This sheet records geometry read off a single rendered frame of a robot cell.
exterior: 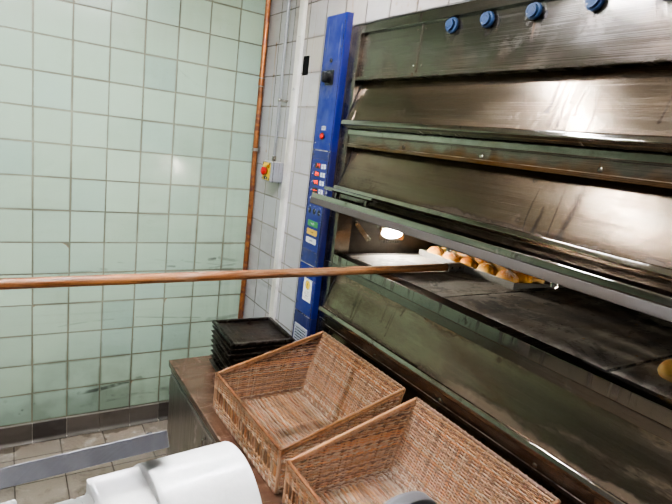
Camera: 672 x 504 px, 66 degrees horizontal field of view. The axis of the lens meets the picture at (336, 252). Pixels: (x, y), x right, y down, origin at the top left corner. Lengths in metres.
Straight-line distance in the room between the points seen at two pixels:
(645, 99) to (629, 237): 0.30
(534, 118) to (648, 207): 0.37
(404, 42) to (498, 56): 0.45
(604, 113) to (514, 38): 0.38
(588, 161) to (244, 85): 1.97
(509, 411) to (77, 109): 2.20
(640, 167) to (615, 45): 0.30
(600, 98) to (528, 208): 0.31
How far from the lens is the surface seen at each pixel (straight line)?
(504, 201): 1.53
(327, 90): 2.28
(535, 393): 1.53
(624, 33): 1.44
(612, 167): 1.36
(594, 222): 1.37
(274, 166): 2.61
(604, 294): 1.19
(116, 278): 1.57
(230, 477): 0.27
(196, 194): 2.86
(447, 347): 1.72
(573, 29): 1.52
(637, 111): 1.35
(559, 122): 1.44
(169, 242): 2.87
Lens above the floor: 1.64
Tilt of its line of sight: 12 degrees down
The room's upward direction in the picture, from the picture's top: 7 degrees clockwise
